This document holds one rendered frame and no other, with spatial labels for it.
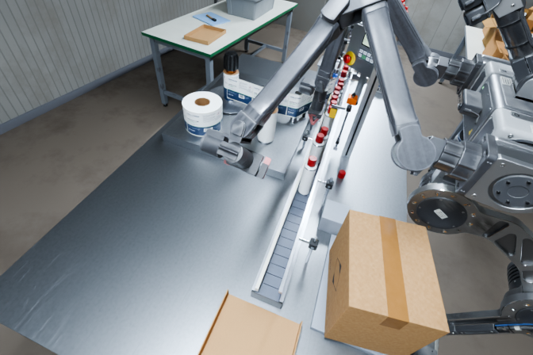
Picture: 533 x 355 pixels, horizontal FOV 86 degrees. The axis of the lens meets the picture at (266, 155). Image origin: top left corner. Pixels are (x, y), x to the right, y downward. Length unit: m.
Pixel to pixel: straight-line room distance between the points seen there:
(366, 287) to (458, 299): 1.62
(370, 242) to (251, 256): 0.45
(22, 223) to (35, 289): 1.42
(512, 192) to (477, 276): 1.89
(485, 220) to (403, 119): 0.51
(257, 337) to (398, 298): 0.44
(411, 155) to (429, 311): 0.41
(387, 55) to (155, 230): 1.00
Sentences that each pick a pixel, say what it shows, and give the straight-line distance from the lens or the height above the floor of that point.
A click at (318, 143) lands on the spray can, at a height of 1.05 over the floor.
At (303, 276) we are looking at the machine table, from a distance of 1.13.
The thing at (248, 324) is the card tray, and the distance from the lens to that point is 1.05.
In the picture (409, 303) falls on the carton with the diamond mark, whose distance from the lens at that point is 0.88.
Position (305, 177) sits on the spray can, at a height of 0.99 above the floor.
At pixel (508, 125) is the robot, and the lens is 0.78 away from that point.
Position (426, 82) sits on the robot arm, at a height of 1.40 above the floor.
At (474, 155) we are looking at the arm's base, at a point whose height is 1.49.
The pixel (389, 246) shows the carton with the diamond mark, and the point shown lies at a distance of 0.94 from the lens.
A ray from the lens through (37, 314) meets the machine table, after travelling 1.22.
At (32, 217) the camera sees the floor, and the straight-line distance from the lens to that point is 2.65.
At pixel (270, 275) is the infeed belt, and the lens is 1.06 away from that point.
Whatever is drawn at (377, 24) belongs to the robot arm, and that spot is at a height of 1.64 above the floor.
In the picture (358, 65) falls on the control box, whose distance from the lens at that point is 1.36.
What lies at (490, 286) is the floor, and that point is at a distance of 2.63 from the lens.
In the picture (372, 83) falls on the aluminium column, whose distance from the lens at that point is 1.34.
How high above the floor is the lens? 1.84
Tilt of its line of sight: 43 degrees down
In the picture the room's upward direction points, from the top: 7 degrees clockwise
